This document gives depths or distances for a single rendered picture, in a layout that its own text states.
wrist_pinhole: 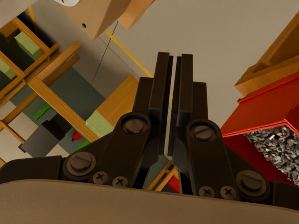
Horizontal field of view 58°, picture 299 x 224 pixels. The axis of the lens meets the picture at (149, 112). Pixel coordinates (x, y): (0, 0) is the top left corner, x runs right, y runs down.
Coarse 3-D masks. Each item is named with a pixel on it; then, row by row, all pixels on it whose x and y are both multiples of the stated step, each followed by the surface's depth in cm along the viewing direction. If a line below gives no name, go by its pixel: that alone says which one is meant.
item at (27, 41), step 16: (0, 32) 457; (16, 32) 467; (32, 32) 451; (32, 48) 457; (48, 48) 456; (0, 64) 439; (32, 64) 450; (48, 64) 504; (16, 80) 440; (0, 96) 431
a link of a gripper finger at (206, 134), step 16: (192, 128) 9; (208, 128) 10; (192, 144) 9; (208, 144) 9; (224, 144) 9; (192, 160) 8; (208, 160) 8; (224, 160) 8; (192, 176) 8; (208, 176) 8; (224, 176) 8; (192, 192) 10; (208, 192) 8; (224, 192) 7
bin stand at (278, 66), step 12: (288, 24) 60; (288, 36) 54; (276, 48) 53; (288, 48) 54; (264, 60) 54; (276, 60) 52; (288, 60) 42; (252, 72) 52; (264, 72) 47; (276, 72) 44; (288, 72) 42; (240, 84) 53; (252, 84) 51; (264, 84) 48
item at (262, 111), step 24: (264, 96) 44; (288, 96) 36; (240, 120) 45; (264, 120) 36; (288, 120) 31; (240, 144) 52; (264, 144) 48; (288, 144) 42; (264, 168) 52; (288, 168) 47
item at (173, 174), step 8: (168, 168) 545; (176, 168) 504; (160, 176) 538; (168, 176) 498; (176, 176) 503; (152, 184) 532; (160, 184) 495; (168, 184) 543; (176, 184) 505; (176, 192) 545
